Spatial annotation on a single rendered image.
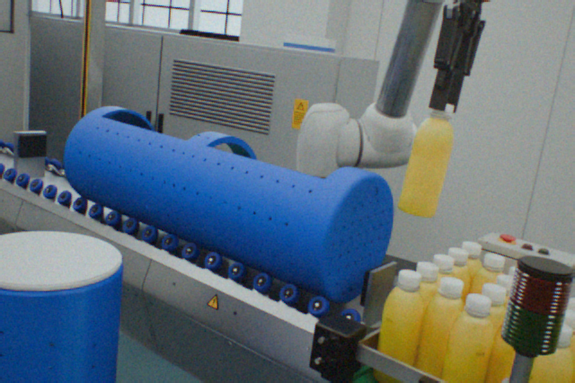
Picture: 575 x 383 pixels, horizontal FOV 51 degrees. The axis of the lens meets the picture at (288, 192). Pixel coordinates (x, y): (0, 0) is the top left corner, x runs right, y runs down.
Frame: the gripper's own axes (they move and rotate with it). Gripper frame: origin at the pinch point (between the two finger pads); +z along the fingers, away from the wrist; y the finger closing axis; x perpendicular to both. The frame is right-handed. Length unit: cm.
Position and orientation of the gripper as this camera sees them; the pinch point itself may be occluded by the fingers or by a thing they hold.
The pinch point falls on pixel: (446, 92)
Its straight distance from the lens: 114.0
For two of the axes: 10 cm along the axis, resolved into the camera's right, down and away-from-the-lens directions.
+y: -6.3, 0.2, -7.8
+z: -2.0, 9.6, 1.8
